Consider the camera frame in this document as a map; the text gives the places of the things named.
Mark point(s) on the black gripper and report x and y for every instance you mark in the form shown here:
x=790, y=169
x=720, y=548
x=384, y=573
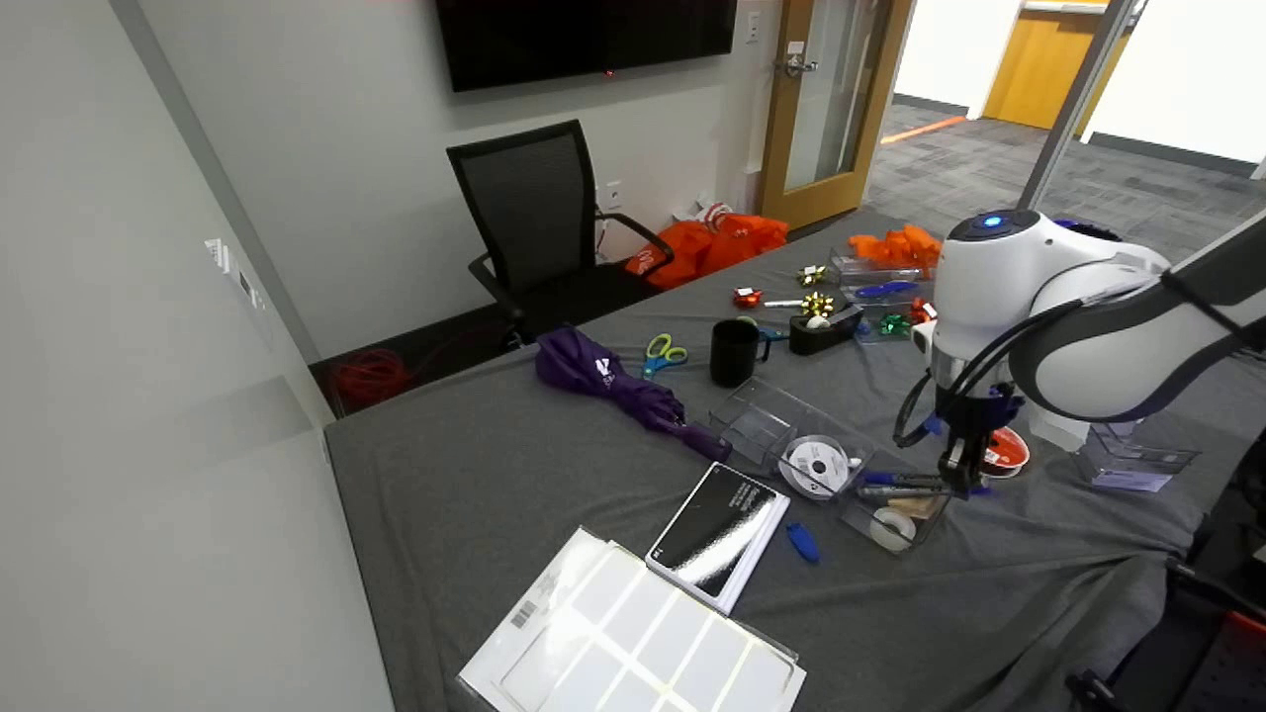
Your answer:
x=983, y=418

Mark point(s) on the blue marker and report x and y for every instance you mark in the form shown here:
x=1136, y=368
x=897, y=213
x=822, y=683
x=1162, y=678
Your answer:
x=897, y=485

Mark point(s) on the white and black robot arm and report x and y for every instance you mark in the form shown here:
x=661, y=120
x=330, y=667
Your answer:
x=1043, y=278

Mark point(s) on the clear container with tape roll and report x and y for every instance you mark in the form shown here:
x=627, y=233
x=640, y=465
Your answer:
x=877, y=518

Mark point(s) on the clear container with purple card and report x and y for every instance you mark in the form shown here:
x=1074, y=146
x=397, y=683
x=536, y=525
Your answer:
x=1134, y=461

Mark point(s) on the clear container with blue pen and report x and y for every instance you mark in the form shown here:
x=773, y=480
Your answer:
x=882, y=287

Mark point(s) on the clear container holding spool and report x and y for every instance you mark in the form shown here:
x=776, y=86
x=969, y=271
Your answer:
x=756, y=428

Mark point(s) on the small white tape roll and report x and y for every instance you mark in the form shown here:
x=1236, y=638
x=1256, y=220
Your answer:
x=897, y=533

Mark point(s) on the white and grey ribbon spool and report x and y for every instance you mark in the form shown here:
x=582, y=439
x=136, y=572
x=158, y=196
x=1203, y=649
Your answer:
x=818, y=469

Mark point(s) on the green bow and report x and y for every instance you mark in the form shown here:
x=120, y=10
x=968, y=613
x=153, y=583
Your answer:
x=890, y=322

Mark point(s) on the small blue cap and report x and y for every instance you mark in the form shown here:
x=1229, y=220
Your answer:
x=799, y=544

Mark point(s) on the black open box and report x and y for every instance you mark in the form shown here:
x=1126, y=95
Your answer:
x=826, y=335

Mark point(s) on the orange cloth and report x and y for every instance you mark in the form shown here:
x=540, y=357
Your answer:
x=897, y=248

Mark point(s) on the gold bow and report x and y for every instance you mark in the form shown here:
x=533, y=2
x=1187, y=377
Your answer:
x=813, y=273

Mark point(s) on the black and white flat box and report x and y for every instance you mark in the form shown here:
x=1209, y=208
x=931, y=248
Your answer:
x=716, y=527

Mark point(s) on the black mug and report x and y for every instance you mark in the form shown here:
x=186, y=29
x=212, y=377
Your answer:
x=732, y=352

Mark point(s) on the small red bow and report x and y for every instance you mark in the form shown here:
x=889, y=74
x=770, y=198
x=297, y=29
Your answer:
x=751, y=298

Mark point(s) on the black chair with red trim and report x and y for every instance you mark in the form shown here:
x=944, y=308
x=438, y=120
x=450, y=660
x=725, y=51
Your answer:
x=1187, y=645

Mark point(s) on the green and blue scissors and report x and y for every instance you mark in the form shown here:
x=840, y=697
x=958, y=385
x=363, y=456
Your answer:
x=665, y=348

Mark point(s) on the orange bag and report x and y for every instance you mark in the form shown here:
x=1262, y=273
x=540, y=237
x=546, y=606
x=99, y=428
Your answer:
x=714, y=248

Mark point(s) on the purple folded umbrella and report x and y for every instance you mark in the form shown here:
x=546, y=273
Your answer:
x=595, y=368

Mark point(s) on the wooden door with glass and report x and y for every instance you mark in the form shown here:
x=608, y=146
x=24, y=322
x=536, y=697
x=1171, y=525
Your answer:
x=776, y=130

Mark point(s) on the white label sheets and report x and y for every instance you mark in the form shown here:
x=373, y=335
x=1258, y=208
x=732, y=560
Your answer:
x=620, y=645

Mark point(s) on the grey metal pole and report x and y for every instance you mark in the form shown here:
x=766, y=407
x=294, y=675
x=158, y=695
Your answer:
x=1091, y=91

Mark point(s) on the yellow door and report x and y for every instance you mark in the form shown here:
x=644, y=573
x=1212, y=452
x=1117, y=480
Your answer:
x=1043, y=66

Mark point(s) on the grey tablecloth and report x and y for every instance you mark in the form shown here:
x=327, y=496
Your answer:
x=528, y=500

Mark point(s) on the black mesh office chair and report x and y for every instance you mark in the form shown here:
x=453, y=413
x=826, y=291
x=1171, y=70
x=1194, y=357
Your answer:
x=536, y=211

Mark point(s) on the black wall television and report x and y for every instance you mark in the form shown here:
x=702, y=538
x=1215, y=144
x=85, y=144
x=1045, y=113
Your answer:
x=580, y=42

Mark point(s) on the white wall switch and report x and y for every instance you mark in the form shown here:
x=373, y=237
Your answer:
x=231, y=262

